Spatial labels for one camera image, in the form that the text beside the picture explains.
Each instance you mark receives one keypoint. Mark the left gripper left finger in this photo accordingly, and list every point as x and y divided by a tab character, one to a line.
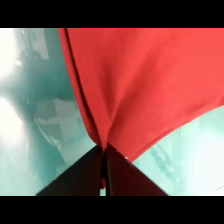
80	180

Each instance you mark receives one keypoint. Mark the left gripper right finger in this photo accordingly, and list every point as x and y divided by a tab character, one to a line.
130	181

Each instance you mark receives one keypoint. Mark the red T-shirt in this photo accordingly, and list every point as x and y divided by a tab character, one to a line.
140	86

